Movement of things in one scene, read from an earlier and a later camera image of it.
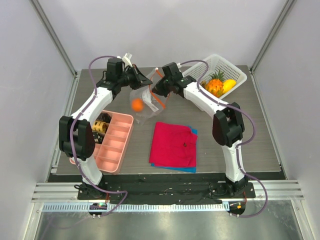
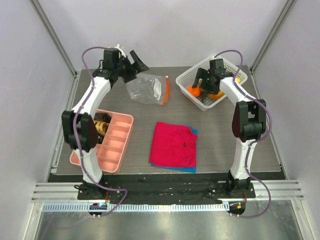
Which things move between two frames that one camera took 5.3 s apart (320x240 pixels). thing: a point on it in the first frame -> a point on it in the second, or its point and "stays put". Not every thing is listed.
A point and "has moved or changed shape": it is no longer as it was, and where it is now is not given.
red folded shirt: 173,145 stays put
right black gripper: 165,85 -> 202,75
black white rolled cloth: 98,137 stays put
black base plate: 171,187 stays put
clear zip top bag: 145,103 has moved or changed shape
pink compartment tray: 110,155 stays put
